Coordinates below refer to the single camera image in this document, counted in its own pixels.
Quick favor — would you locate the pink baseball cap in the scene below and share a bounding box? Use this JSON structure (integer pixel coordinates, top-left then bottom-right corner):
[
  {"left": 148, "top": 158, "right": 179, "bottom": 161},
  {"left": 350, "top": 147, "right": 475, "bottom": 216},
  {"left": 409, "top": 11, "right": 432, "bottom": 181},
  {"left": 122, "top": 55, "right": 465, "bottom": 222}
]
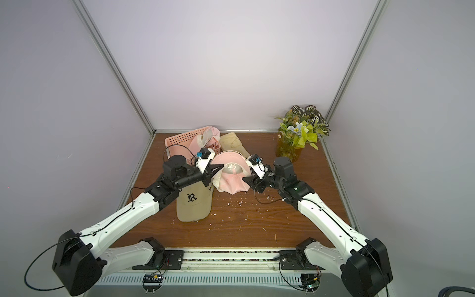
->
[
  {"left": 212, "top": 151, "right": 251, "bottom": 194},
  {"left": 189, "top": 126, "right": 221, "bottom": 155}
]

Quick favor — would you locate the beige baseball cap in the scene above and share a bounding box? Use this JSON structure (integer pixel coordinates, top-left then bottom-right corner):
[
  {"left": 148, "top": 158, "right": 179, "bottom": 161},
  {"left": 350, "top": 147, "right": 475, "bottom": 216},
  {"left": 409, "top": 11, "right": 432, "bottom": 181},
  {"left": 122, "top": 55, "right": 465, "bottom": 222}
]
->
[{"left": 176, "top": 181, "right": 214, "bottom": 222}]

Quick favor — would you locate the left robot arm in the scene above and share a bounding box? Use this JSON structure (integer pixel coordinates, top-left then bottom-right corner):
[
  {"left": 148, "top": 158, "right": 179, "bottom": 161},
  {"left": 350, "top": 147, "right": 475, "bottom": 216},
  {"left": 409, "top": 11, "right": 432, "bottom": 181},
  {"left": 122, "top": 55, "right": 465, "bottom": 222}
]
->
[{"left": 52, "top": 153, "right": 224, "bottom": 297}]

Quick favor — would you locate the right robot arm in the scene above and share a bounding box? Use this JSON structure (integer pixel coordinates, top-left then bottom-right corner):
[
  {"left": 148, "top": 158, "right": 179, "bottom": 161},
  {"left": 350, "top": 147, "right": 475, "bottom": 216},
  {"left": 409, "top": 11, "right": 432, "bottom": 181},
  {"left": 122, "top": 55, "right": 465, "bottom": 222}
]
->
[{"left": 243, "top": 154, "right": 393, "bottom": 297}]

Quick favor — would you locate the cream work glove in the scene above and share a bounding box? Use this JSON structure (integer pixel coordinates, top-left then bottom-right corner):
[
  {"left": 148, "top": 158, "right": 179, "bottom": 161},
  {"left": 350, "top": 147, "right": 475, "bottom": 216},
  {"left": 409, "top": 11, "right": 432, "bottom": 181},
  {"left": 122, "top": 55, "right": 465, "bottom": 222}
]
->
[{"left": 220, "top": 132, "right": 250, "bottom": 158}]

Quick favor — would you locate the pink plastic basket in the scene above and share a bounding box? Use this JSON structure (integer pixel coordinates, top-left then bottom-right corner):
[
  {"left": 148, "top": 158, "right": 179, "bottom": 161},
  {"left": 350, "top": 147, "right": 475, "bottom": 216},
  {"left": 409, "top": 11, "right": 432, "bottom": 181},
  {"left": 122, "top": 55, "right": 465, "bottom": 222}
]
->
[{"left": 165, "top": 126, "right": 209, "bottom": 162}]

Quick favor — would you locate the artificial green plant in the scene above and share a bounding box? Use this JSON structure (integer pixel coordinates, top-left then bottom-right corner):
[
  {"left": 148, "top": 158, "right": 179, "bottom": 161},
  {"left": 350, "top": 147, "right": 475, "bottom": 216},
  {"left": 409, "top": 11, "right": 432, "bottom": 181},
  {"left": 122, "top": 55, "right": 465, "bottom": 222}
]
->
[{"left": 278, "top": 105, "right": 331, "bottom": 150}]

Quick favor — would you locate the right circuit board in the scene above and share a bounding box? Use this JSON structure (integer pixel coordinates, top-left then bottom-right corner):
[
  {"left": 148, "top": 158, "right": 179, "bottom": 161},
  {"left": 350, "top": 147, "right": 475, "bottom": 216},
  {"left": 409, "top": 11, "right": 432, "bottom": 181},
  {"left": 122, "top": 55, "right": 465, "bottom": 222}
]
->
[{"left": 299, "top": 273, "right": 320, "bottom": 294}]

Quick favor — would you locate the circuit board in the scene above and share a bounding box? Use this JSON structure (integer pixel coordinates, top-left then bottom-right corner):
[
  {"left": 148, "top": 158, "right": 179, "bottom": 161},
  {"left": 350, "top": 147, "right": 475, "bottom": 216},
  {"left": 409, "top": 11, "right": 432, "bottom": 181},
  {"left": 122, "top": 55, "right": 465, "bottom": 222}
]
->
[
  {"left": 142, "top": 273, "right": 165, "bottom": 294},
  {"left": 299, "top": 273, "right": 320, "bottom": 294}
]

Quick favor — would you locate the left circuit board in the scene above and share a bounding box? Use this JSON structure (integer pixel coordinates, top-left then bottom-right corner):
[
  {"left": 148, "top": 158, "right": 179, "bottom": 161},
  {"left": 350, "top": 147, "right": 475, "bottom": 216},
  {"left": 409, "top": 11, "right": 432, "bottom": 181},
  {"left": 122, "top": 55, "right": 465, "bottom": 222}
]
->
[{"left": 142, "top": 273, "right": 165, "bottom": 294}]

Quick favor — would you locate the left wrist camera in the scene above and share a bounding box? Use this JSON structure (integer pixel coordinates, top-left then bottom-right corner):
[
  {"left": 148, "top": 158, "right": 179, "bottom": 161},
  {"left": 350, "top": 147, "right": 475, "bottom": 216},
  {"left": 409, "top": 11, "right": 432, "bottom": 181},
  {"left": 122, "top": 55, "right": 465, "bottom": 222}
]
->
[{"left": 195, "top": 147, "right": 215, "bottom": 173}]

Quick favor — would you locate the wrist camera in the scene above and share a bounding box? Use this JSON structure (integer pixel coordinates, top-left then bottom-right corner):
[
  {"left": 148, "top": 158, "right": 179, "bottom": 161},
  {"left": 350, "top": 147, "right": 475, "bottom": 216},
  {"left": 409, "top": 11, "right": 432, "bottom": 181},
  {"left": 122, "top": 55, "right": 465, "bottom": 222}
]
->
[
  {"left": 195, "top": 147, "right": 215, "bottom": 173},
  {"left": 246, "top": 154, "right": 267, "bottom": 179}
]

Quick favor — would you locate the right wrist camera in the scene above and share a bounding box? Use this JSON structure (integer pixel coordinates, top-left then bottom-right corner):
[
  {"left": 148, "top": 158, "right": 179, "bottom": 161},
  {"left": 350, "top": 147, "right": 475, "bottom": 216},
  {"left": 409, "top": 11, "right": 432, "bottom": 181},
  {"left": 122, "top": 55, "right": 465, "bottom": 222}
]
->
[{"left": 246, "top": 154, "right": 267, "bottom": 179}]

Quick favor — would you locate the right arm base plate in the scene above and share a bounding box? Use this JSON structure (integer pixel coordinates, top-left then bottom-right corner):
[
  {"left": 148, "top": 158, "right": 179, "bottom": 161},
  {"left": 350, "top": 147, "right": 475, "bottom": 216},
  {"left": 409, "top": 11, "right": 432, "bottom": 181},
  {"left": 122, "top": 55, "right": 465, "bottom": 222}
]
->
[{"left": 273, "top": 250, "right": 324, "bottom": 271}]

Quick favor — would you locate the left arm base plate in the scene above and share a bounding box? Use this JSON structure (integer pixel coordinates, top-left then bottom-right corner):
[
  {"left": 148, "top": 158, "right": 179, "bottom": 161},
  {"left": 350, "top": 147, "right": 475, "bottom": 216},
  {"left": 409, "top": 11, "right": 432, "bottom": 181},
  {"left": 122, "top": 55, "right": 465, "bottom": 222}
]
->
[{"left": 132, "top": 250, "right": 184, "bottom": 271}]

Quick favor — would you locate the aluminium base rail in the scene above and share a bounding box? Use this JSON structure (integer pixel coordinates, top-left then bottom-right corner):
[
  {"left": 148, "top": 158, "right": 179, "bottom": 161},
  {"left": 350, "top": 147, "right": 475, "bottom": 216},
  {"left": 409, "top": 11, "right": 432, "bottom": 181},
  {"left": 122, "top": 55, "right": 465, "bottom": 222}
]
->
[{"left": 95, "top": 238, "right": 330, "bottom": 288}]

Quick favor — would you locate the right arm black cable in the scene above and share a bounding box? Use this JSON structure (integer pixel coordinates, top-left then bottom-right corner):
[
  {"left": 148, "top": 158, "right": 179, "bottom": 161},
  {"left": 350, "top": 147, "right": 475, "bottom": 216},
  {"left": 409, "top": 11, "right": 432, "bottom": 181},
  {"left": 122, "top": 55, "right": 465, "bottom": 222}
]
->
[{"left": 254, "top": 185, "right": 390, "bottom": 297}]

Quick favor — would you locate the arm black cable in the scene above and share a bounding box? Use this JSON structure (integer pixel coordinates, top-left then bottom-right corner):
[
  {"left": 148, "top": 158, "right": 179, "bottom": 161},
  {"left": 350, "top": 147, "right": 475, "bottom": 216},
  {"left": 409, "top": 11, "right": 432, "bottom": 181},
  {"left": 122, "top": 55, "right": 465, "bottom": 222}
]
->
[
  {"left": 24, "top": 144, "right": 197, "bottom": 292},
  {"left": 254, "top": 185, "right": 390, "bottom": 297}
]

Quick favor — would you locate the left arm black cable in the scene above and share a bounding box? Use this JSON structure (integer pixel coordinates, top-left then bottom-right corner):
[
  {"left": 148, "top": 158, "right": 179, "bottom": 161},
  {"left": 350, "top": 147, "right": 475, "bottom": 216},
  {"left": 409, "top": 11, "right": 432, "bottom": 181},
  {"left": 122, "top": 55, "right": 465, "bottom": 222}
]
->
[{"left": 24, "top": 144, "right": 197, "bottom": 292}]

